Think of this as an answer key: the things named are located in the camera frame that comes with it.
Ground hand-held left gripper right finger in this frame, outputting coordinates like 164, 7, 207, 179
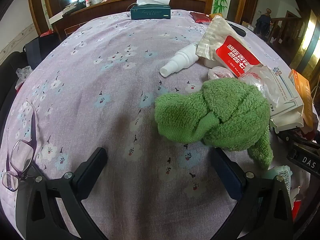
211, 147, 294, 240

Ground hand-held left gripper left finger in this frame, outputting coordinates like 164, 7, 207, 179
15, 147, 108, 240

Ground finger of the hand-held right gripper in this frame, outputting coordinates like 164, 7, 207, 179
275, 128, 320, 147

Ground teal white barcode wrapper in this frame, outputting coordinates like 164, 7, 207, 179
265, 165, 293, 195

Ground white blue medicine box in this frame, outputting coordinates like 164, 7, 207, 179
269, 66, 304, 133

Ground orange box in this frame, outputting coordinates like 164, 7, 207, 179
287, 69, 314, 128

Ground red white wrapper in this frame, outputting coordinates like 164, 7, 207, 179
289, 186, 303, 218

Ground green towel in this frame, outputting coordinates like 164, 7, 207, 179
154, 77, 273, 170

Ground clear plastic bag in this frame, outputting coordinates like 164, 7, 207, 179
15, 66, 33, 84
239, 66, 283, 105

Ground pinkish plastic bag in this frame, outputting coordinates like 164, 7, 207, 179
208, 66, 237, 80

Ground red white wet wipes packet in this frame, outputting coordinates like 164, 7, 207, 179
195, 15, 263, 78

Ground white spray bottle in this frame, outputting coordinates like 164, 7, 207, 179
159, 45, 200, 77

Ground purple floral tablecloth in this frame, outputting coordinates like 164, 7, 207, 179
0, 10, 320, 240

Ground golden pillar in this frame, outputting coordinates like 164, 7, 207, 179
290, 9, 320, 75

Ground wooden staircase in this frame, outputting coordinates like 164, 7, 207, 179
257, 9, 304, 58

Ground dark jacket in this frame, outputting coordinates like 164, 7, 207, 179
255, 14, 272, 34

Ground black gloves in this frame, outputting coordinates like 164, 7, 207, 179
226, 22, 247, 37

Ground black chair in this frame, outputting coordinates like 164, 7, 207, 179
0, 34, 60, 115

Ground brown wooden door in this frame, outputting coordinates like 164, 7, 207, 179
246, 0, 260, 25

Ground dark red packet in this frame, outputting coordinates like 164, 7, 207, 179
192, 12, 213, 23

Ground wooden sideboard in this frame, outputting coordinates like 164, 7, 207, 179
49, 0, 208, 40

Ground teal tissue box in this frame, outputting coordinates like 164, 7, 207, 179
130, 0, 172, 20

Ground purple frame eyeglasses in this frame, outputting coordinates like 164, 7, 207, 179
2, 100, 37, 192

